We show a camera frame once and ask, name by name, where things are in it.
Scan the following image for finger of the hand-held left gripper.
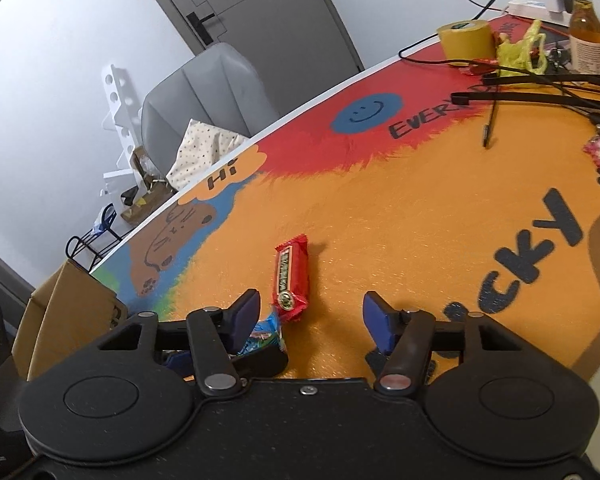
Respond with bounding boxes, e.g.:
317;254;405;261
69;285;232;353
161;349;197;379
228;344;290;380

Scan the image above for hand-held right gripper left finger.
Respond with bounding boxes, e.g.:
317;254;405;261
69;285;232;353
94;288;262;397

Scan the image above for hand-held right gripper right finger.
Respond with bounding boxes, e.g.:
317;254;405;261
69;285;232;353
362;291;531;396

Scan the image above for blue and green cake packet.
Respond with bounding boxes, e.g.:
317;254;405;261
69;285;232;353
240;309;287;356

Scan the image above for red candy bar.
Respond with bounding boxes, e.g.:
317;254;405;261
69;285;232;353
271;233;311;324

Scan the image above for brown cardboard box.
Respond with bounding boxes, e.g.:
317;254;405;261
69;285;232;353
11;258;129;381

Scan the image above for brown cardboard scraps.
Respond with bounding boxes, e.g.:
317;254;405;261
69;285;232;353
119;145;174;224

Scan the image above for polka dot cushion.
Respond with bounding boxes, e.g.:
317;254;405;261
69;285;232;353
165;118;249;192

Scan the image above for grey chair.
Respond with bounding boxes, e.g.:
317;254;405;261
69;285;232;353
140;42;280;171

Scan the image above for white rack with holes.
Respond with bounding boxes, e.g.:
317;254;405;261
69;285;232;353
99;62;149;196

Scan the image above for small red wrapper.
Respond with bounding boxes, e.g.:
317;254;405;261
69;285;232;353
462;58;501;77

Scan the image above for yellow tape roll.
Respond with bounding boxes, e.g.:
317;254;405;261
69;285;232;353
438;19;497;69

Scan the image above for yellow plastic bag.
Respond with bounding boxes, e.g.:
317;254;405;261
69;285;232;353
494;18;549;79

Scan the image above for grey door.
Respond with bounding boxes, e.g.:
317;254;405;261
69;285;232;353
139;0;366;74

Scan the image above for white power strip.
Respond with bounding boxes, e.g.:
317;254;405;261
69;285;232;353
502;0;571;25

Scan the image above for glass bottle with amber liquid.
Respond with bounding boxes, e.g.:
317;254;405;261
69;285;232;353
564;0;600;76

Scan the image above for black wire floor rack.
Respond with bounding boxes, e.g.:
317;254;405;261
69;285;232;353
64;203;131;261

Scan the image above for black door handle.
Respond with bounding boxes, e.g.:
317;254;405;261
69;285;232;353
185;11;220;45

